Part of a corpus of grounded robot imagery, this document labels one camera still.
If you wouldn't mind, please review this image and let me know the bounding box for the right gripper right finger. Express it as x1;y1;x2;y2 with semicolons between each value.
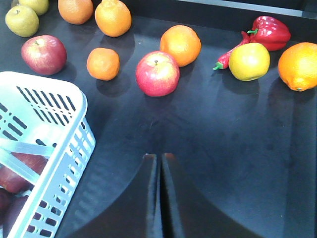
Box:
160;153;257;238

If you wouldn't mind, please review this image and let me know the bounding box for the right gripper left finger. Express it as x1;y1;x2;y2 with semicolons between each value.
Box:
68;154;159;238

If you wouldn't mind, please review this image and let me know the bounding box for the light blue plastic basket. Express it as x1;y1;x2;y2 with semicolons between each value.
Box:
0;71;96;238

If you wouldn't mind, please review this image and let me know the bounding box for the dark red apple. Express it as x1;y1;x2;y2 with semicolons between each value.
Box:
2;195;29;238

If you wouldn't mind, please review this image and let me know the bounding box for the red yellow apple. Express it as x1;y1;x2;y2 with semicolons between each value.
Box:
0;152;48;194

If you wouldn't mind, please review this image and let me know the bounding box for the red striped apple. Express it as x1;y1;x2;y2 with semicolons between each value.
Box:
0;188;12;220

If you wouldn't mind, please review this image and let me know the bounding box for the pink red apple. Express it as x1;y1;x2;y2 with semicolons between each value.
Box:
136;51;180;97

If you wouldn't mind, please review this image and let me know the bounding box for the small orange tangerine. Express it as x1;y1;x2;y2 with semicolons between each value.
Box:
86;48;120;81

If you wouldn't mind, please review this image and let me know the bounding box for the red chili pepper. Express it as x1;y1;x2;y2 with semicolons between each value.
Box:
213;31;250;70

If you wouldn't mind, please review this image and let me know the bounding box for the yellow orange fruit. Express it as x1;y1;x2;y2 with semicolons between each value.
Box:
228;43;270;81

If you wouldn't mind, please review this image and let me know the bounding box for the large round orange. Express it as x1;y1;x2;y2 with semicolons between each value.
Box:
160;25;202;67

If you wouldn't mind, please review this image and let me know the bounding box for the dark pink apple left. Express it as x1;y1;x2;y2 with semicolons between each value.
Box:
21;35;67;75

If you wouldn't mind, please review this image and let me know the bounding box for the large orange with navel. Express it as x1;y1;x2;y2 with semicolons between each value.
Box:
278;42;317;92

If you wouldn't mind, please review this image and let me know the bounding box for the orange with knobbed top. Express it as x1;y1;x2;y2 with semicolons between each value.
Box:
95;0;132;37

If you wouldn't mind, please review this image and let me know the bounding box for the red bell pepper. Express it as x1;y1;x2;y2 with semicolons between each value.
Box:
247;16;291;51

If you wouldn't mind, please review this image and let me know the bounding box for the orange grapefruit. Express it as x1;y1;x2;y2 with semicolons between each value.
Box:
57;0;94;25

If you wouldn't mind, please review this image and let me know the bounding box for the front yellow green pear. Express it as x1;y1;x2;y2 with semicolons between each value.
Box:
5;5;39;37

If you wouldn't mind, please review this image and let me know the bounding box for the yellow green pear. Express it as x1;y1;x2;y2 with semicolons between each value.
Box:
18;0;49;16
5;5;39;37

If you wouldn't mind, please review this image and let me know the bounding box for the rear yellow green pear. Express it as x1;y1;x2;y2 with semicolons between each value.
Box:
18;0;49;16

